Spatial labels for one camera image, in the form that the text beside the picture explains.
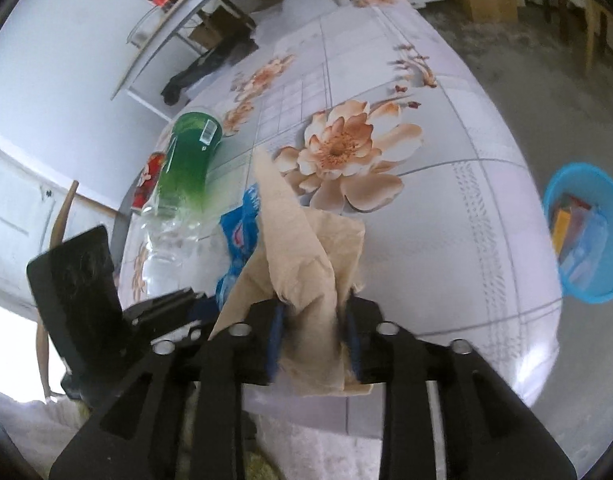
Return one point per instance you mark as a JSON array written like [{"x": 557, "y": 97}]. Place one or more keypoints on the person legs white pyjamas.
[{"x": 33, "y": 435}]

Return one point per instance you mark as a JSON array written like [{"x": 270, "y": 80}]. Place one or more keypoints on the wooden chair right side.
[{"x": 599, "y": 29}]

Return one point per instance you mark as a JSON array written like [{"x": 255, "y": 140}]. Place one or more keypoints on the large red snack bag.
[{"x": 569, "y": 201}]

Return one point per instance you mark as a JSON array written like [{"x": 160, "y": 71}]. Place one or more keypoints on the yellow white carton box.
[{"x": 559, "y": 229}]

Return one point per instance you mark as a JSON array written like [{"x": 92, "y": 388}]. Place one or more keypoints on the steel basin on shelf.
[{"x": 145, "y": 27}]

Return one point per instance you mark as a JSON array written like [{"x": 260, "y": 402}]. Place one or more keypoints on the black cloth pile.
[{"x": 227, "y": 53}]

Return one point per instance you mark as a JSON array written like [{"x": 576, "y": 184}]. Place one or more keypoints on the blue snack wrapper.
[{"x": 241, "y": 231}]

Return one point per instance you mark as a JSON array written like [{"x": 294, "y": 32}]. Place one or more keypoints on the floral tablecloth dining table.
[{"x": 371, "y": 114}]

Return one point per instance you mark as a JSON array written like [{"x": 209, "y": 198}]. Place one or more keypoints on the blue plastic trash basket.
[{"x": 594, "y": 185}]

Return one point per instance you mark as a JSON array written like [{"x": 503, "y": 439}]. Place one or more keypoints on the brown paper napkin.
[{"x": 308, "y": 259}]

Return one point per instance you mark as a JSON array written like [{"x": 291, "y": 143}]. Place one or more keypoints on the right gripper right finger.
[{"x": 489, "y": 433}]

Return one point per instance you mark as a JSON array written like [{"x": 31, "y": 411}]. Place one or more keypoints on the wooden chair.
[
  {"x": 599, "y": 29},
  {"x": 79, "y": 312}
]

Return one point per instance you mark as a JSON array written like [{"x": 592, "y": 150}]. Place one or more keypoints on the wooden chair left side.
[{"x": 79, "y": 312}]

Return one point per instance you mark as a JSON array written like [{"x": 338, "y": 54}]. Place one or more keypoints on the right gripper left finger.
[{"x": 226, "y": 374}]

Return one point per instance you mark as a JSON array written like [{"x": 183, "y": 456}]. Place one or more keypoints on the blue white toothpaste box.
[{"x": 582, "y": 251}]

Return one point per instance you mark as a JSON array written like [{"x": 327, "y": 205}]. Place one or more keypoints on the red drink can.
[{"x": 145, "y": 189}]

